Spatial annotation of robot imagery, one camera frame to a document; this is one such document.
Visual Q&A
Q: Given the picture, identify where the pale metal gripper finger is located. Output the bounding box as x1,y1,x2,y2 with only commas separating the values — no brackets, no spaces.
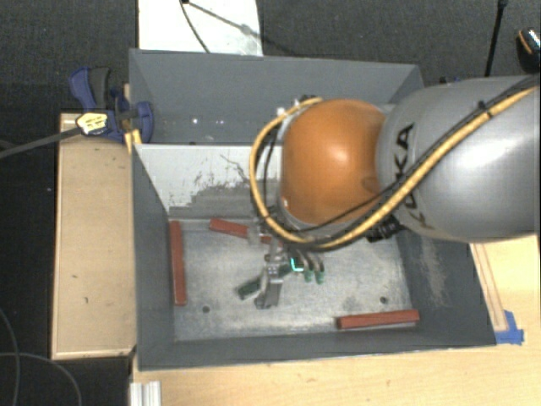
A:
254,284,272,310
262,265,284,309

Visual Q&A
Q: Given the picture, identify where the dark green flat block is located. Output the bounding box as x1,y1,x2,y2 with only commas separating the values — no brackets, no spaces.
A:
236,265,294,301

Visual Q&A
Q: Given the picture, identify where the grey metal bin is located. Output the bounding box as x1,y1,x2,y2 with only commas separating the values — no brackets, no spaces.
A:
128,47,498,372

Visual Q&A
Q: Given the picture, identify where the red-brown flat block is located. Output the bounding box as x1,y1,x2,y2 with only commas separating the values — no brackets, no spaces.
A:
168,220,189,307
335,309,421,331
208,217,274,245

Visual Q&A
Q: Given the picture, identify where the pale wood board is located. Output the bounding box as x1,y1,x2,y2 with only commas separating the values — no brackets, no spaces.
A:
50,112,138,361

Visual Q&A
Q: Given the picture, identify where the black cylinder on white bracket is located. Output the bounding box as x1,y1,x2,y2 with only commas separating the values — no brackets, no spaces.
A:
364,214,403,244

